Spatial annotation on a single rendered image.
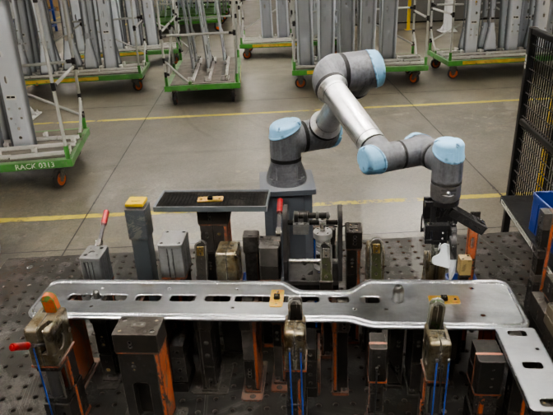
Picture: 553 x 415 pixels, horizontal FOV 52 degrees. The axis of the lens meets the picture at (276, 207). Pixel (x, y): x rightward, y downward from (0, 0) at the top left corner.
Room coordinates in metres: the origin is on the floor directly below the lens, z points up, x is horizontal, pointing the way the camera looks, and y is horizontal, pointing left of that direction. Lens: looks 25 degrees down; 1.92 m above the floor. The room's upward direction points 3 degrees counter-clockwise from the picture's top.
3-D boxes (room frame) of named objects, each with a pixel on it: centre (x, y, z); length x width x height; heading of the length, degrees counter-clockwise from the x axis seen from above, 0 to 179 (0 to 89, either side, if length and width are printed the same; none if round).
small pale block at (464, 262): (1.44, -0.54, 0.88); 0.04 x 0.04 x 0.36; 85
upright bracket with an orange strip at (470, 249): (1.47, -0.57, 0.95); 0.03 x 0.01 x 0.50; 85
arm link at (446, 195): (1.32, -0.43, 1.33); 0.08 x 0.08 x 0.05
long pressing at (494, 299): (1.36, 0.03, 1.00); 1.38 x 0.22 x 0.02; 85
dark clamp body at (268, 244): (1.57, 0.02, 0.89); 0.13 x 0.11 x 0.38; 175
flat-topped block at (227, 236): (1.72, 0.21, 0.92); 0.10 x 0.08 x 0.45; 85
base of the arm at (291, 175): (2.01, -0.04, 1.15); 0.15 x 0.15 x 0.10
